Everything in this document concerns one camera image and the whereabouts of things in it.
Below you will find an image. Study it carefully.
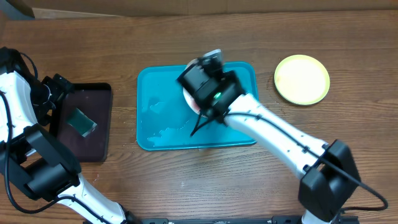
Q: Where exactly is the white plate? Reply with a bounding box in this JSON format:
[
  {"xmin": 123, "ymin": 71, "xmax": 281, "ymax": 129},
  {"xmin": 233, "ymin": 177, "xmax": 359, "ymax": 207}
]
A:
[{"xmin": 183, "ymin": 58, "xmax": 200, "ymax": 114}]

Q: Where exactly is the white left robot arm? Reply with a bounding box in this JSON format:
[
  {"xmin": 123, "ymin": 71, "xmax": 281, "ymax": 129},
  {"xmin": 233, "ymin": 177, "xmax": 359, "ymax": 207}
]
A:
[{"xmin": 1, "ymin": 70, "xmax": 139, "ymax": 223}]

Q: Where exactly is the cardboard backdrop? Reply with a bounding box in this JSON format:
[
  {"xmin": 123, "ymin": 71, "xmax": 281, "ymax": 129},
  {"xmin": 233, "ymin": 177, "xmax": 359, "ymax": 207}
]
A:
[{"xmin": 25, "ymin": 0, "xmax": 397, "ymax": 16}]

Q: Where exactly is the blue plastic tray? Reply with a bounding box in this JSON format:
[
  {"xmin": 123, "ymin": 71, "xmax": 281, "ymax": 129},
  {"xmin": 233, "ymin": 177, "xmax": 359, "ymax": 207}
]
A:
[{"xmin": 136, "ymin": 65, "xmax": 256, "ymax": 151}]

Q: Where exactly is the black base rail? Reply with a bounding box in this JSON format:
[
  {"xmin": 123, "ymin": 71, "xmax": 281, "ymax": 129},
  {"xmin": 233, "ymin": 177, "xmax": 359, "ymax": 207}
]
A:
[{"xmin": 141, "ymin": 215, "xmax": 301, "ymax": 224}]

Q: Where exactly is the yellow-green plate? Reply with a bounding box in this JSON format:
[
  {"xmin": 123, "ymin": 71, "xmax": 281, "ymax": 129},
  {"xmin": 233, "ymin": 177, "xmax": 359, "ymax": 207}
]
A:
[{"xmin": 274, "ymin": 55, "xmax": 330, "ymax": 106}]

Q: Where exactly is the black water tray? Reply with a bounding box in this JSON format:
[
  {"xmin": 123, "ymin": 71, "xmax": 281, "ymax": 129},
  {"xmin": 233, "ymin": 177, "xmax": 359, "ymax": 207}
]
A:
[{"xmin": 50, "ymin": 83, "xmax": 113, "ymax": 162}]

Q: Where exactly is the green and yellow sponge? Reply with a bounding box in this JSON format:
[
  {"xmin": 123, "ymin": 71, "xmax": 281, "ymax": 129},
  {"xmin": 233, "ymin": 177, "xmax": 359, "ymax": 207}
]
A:
[{"xmin": 66, "ymin": 108, "xmax": 97, "ymax": 138}]

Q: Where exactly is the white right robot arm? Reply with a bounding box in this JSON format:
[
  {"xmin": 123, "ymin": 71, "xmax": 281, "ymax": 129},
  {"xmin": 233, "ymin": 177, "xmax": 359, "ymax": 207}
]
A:
[{"xmin": 186, "ymin": 69, "xmax": 360, "ymax": 223}]

